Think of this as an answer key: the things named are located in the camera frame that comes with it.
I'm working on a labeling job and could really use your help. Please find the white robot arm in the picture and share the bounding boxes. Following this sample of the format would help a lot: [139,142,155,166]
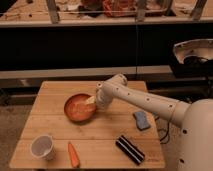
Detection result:
[86,74,213,171]

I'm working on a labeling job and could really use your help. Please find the orange ceramic bowl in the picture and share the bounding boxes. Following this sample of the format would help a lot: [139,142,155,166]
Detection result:
[64,94,96,122]

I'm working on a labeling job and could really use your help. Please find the black striped rectangular box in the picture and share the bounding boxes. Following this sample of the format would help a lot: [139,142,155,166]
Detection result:
[115,135,145,165]

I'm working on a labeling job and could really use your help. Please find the wooden table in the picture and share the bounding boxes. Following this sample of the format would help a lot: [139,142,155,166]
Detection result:
[10,81,165,169]

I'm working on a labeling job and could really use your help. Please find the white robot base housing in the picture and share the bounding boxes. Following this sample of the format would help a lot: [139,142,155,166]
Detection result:
[172,38,213,79]

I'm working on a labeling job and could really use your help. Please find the orange object on shelf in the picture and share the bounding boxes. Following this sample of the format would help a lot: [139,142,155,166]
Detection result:
[102,0,136,17]

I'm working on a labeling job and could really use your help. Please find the black cable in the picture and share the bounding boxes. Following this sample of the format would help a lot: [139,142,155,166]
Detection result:
[153,114,172,145]

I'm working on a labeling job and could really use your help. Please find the white plastic cup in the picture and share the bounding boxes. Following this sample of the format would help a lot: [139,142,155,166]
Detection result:
[30,135,55,161]

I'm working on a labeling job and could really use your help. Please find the blue sponge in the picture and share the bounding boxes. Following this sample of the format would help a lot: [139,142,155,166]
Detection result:
[133,111,151,131]

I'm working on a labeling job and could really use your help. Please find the orange carrot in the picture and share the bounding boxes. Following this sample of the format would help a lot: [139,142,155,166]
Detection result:
[68,142,80,168]

